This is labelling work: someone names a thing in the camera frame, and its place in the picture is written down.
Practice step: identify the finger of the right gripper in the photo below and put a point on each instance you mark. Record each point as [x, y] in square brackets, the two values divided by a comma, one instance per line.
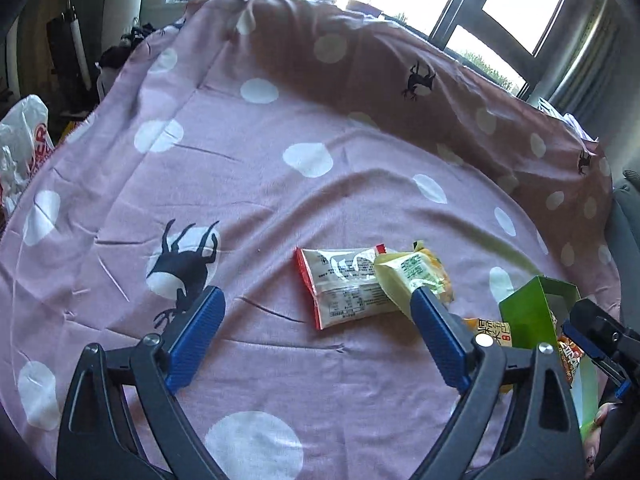
[611, 347]

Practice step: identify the red edged white snack packet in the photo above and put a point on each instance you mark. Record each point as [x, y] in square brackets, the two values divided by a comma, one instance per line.
[342, 284]

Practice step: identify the white plastic shopping bag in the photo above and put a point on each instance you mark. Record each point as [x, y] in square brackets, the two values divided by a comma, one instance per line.
[25, 146]

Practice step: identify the light green rice cracker packet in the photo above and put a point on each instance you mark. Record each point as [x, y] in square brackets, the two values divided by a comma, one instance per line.
[399, 274]

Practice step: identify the green cardboard box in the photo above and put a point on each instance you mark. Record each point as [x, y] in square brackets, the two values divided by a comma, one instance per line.
[535, 313]

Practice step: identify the grey sofa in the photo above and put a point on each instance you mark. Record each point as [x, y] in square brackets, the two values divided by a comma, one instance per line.
[622, 235]

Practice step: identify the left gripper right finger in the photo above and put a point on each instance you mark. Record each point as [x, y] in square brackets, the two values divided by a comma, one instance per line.
[540, 437]

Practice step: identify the pink polka dot sheet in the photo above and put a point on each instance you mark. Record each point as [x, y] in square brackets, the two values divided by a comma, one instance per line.
[256, 127]

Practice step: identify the grey curtain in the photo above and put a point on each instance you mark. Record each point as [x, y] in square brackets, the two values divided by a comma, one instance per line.
[592, 72]

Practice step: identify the orange yellow chips packet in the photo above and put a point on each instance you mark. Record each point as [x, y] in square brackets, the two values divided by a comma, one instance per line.
[498, 331]

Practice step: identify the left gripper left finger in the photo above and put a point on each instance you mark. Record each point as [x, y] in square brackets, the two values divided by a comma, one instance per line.
[98, 439]

